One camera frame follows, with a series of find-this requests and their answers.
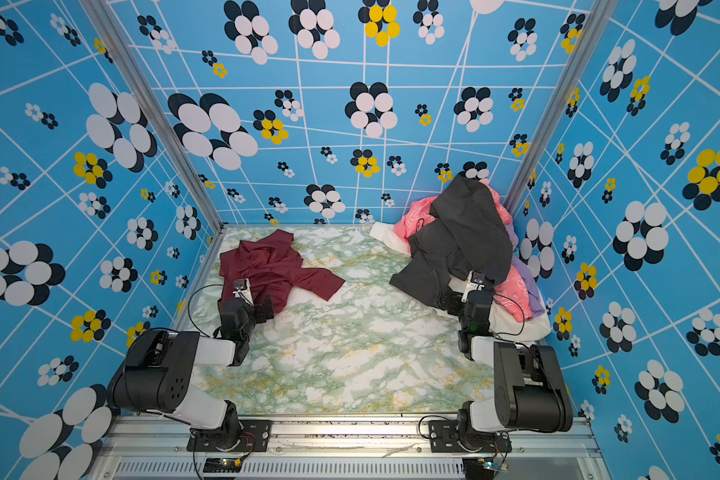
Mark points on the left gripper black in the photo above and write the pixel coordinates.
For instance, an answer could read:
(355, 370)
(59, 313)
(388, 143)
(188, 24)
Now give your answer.
(267, 308)

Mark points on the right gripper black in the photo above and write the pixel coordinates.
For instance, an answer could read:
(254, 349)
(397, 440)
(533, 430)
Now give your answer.
(448, 301)

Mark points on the maroon shirt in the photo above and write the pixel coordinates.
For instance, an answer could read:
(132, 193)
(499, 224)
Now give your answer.
(273, 269)

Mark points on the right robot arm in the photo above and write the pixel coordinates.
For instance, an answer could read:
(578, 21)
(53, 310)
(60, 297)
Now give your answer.
(529, 391)

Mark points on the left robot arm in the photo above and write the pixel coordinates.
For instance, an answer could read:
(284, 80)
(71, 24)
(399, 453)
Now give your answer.
(155, 377)

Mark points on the pink cloth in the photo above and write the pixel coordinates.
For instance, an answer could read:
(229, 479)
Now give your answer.
(419, 216)

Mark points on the dark grey cloth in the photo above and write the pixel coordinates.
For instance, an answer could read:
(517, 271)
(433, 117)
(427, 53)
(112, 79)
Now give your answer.
(466, 235)

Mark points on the lavender cloth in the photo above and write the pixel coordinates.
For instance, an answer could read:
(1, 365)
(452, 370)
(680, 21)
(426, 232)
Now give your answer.
(531, 282)

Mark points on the left circuit board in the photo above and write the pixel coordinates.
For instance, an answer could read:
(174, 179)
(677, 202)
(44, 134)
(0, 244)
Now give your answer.
(222, 466)

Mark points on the circuit board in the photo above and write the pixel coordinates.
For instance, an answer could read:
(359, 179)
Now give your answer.
(222, 466)
(481, 468)

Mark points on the right circuit board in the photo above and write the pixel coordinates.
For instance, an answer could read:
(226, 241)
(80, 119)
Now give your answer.
(481, 468)

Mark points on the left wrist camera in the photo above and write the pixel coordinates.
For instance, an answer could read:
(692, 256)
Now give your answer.
(242, 290)

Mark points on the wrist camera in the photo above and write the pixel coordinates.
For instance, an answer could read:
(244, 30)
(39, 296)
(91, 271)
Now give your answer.
(242, 290)
(476, 281)

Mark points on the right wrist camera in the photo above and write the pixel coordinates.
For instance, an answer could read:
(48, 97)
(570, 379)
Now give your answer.
(476, 281)

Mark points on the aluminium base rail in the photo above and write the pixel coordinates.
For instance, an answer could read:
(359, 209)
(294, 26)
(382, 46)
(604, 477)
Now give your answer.
(343, 447)

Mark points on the left aluminium corner post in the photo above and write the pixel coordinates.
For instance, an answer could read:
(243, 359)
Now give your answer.
(103, 20)

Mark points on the aluminium corner post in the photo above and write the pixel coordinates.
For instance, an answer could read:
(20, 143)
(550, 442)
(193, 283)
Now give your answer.
(597, 20)
(103, 20)

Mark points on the right aluminium corner post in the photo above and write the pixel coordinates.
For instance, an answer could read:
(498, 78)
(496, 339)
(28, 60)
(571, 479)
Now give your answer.
(597, 20)

